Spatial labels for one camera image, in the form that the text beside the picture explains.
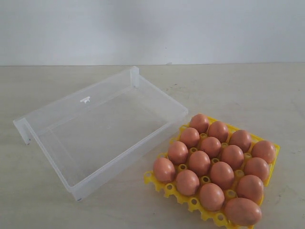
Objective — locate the brown egg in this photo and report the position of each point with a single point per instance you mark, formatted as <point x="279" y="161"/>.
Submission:
<point x="187" y="182"/>
<point x="258" y="167"/>
<point x="233" y="156"/>
<point x="219" y="130"/>
<point x="200" y="122"/>
<point x="211" y="197"/>
<point x="242" y="139"/>
<point x="190" y="137"/>
<point x="199" y="163"/>
<point x="211" y="146"/>
<point x="222" y="175"/>
<point x="178" y="153"/>
<point x="265" y="150"/>
<point x="250" y="187"/>

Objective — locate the brown egg front corner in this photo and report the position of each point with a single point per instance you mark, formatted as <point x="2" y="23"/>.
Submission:
<point x="164" y="170"/>

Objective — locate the clear plastic storage box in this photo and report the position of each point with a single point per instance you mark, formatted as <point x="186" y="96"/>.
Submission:
<point x="92" y="135"/>

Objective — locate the brown egg top back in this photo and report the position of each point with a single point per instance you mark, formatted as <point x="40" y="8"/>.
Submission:
<point x="187" y="182"/>

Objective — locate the yellow plastic egg tray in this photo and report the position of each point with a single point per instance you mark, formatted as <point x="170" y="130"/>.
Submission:
<point x="193" y="202"/>

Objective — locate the brown egg edge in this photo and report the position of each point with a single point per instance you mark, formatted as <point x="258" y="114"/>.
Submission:
<point x="242" y="212"/>

